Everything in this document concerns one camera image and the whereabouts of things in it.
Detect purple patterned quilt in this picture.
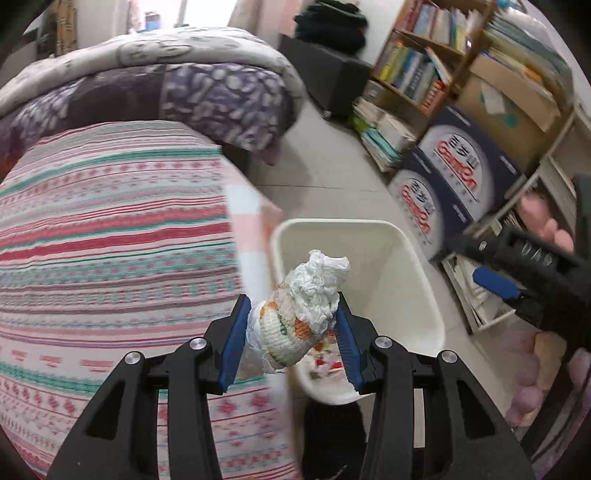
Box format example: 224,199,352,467
0,25,308,171

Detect red white snack wrapper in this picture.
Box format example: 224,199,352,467
309,339,345,374

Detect striped bed sheet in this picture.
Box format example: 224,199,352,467
0,120,301,480

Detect brown cardboard box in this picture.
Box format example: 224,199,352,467
455,51,561,160

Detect pink plush toy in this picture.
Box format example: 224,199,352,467
515,191,578,254

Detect row of shelf books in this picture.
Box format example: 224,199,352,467
374,39,451,114
397,0,485,51

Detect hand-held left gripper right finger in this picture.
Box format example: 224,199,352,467
335,293,536,480

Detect yellow patterned curtain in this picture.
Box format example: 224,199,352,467
53,0,79,56

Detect pile of white papers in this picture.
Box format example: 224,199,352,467
443,254,509,324

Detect white patterned sock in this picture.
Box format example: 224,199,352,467
247,249,351,370

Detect wooden bookshelf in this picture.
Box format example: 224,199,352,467
353,0,497,139

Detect black cabinet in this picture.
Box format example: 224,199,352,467
279,34,372,121

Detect white shelf rack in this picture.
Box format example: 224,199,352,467
438,99,591,333

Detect stack of floor books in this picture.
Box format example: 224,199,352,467
351,95,419,174

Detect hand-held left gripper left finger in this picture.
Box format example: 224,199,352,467
46,294,253,480

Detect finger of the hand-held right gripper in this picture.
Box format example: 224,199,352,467
428,228,509,265
472,268,525,303

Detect black clothes pile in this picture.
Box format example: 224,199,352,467
293,0,369,54

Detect blue printed carton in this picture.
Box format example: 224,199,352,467
387,148,467,264
418,106,525,222

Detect window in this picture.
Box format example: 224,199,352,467
143,0,236,28

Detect white plastic trash bin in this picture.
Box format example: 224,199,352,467
269,219,446,406

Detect stack of papers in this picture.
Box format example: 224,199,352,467
482,0,575,100

